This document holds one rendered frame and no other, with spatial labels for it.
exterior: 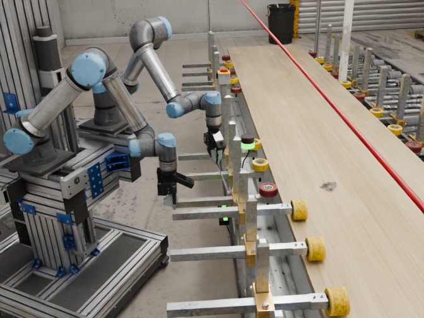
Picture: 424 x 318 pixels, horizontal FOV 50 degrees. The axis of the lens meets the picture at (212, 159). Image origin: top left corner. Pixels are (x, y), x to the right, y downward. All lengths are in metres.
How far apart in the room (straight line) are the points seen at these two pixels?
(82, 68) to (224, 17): 8.27
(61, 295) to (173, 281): 0.69
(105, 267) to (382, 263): 1.65
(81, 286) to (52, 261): 0.24
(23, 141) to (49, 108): 0.17
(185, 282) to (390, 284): 1.59
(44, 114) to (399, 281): 1.41
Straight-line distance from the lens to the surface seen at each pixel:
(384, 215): 1.92
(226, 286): 2.85
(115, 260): 2.80
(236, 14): 9.95
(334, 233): 1.77
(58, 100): 1.85
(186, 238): 3.26
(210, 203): 2.02
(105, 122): 2.43
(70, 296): 2.63
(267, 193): 1.99
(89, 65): 1.76
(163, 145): 1.86
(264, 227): 2.26
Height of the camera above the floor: 1.90
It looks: 26 degrees down
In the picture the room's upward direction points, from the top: 2 degrees counter-clockwise
